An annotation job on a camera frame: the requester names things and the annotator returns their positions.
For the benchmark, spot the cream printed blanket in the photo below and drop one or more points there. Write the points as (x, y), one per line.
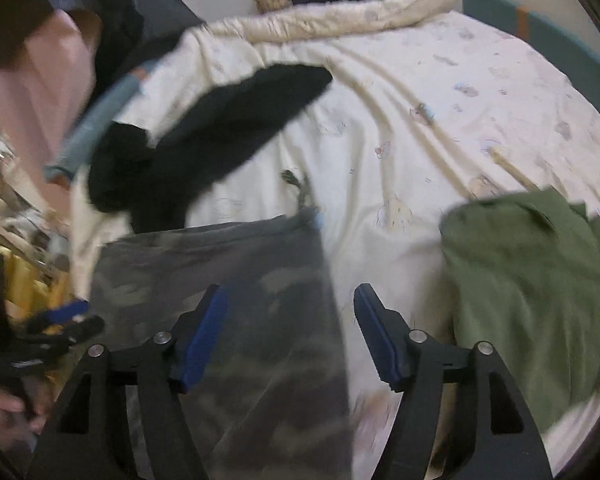
(395, 110)

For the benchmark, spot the camouflage pants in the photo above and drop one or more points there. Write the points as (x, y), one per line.
(270, 270)

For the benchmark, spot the black garment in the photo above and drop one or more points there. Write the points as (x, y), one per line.
(220, 130)

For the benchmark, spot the blue denim garment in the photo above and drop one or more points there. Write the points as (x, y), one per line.
(95, 120)

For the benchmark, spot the yellow cloth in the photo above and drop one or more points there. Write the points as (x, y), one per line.
(30, 285)

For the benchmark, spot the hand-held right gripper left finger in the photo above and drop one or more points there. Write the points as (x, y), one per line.
(205, 337)

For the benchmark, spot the dark navy cloth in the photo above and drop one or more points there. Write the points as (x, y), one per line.
(120, 5)

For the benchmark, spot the olive green garment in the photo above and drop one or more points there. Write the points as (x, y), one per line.
(525, 280)

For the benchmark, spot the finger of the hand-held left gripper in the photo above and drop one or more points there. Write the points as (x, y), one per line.
(62, 314)
(82, 330)

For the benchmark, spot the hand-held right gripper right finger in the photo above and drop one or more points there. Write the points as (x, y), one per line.
(376, 337)

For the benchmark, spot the person's left hand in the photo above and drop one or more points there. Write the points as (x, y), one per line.
(0, 410)

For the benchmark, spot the teal bed frame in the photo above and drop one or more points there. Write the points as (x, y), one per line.
(555, 35)

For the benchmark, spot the pink cloth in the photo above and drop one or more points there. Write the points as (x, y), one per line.
(35, 90)

